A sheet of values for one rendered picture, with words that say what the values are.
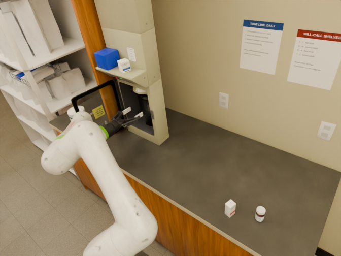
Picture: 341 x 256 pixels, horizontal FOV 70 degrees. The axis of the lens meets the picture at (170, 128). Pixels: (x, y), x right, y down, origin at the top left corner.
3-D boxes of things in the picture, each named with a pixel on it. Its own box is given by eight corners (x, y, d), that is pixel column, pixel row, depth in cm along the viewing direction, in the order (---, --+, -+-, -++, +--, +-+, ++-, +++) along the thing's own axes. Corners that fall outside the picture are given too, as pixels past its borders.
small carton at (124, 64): (127, 67, 142) (125, 58, 138) (131, 70, 138) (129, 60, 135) (119, 70, 140) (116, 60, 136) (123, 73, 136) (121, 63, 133)
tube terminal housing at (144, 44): (149, 114, 203) (131, 16, 156) (180, 126, 186) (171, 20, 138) (128, 130, 189) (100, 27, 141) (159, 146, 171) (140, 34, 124)
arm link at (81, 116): (61, 160, 114) (83, 152, 113) (48, 139, 109) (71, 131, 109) (80, 128, 147) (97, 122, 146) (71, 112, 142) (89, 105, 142)
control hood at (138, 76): (113, 74, 160) (109, 60, 154) (149, 86, 142) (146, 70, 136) (99, 82, 153) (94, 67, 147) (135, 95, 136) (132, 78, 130)
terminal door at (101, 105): (126, 127, 184) (113, 78, 159) (90, 148, 169) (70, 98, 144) (125, 126, 184) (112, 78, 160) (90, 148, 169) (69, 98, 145)
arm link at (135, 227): (156, 241, 76) (79, 110, 91) (118, 267, 79) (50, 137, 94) (169, 229, 89) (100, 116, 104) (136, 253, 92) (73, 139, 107)
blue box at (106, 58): (110, 61, 152) (106, 46, 147) (121, 64, 147) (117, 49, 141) (97, 67, 146) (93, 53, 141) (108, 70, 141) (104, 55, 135)
